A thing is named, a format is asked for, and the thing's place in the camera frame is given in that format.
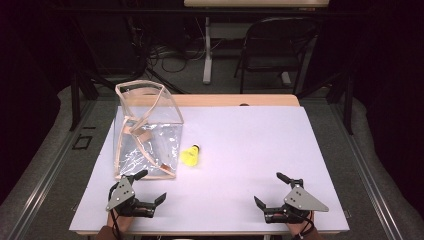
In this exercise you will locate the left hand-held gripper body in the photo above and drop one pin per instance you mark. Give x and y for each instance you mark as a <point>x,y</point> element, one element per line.
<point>121,196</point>

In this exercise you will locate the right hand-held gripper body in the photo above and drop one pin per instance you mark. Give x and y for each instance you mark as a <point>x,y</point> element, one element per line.
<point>300,200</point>

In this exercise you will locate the clear plastic tote bag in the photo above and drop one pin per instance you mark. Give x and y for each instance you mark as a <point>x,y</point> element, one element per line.
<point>148,146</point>

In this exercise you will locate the yellow shuttlecock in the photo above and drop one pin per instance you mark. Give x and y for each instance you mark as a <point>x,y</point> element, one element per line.
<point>190,156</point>

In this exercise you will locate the person's left hand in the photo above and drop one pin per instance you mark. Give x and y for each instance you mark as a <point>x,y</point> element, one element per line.
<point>125,222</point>

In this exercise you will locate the person's right hand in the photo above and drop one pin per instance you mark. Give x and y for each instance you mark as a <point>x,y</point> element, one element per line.
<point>298,227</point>

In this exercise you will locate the white table mat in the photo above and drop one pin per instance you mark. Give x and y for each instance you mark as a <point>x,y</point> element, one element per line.
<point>246,153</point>

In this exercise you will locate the black metal stand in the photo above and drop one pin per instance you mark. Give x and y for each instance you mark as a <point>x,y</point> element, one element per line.
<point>348,106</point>
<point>75,100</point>

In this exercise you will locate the wooden table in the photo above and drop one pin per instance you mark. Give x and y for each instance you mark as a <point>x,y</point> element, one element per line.
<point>216,100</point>

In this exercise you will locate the black folding chair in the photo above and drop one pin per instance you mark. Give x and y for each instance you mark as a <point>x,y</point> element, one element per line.
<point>276,46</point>

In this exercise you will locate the white desk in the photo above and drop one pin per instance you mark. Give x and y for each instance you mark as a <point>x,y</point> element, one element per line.
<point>255,3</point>

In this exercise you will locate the metal floor rail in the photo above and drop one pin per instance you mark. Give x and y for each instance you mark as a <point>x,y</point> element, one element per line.
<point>46,176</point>
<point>370,180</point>

